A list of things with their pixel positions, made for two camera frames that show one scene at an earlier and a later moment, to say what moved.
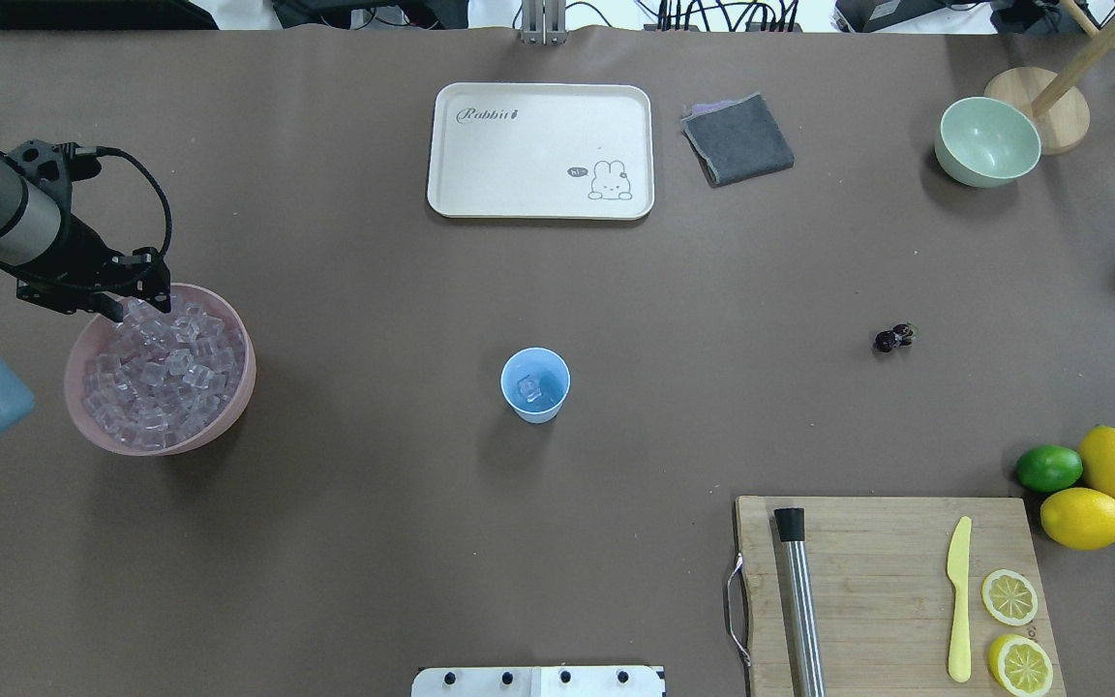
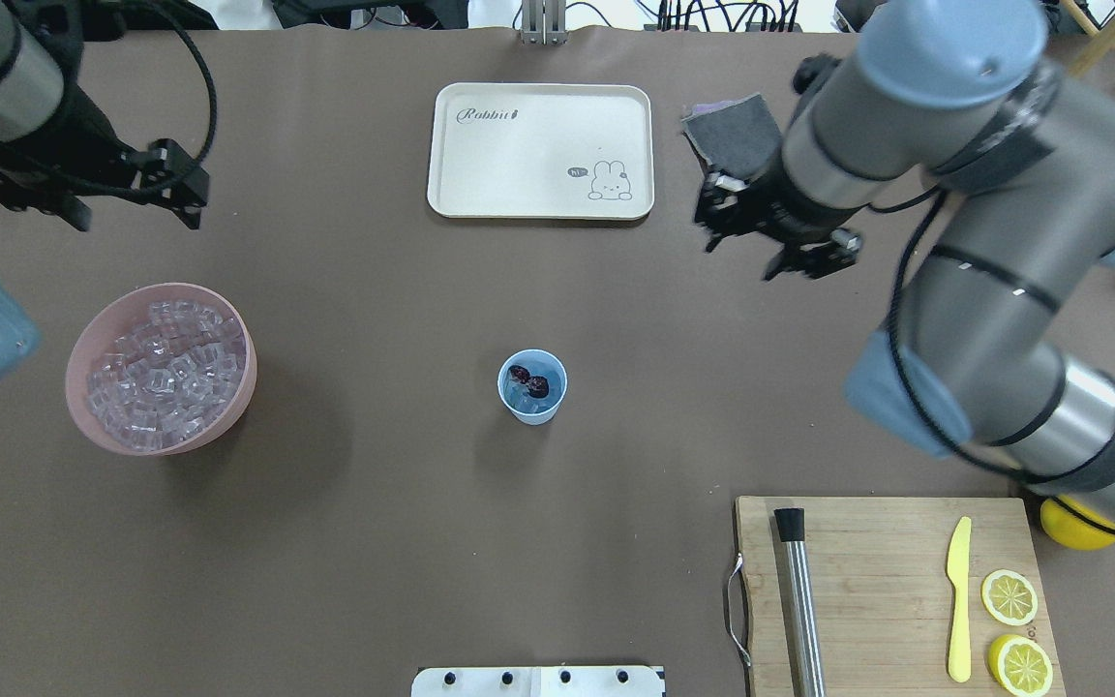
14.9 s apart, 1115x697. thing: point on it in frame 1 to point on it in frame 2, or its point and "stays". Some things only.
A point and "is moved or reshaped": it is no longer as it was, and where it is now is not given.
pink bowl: [163, 383] stays
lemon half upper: [1020, 665] stays
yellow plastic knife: [957, 568] stays
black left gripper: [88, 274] to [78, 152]
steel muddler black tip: [791, 524] stays
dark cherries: [900, 335] is moved or reshaped
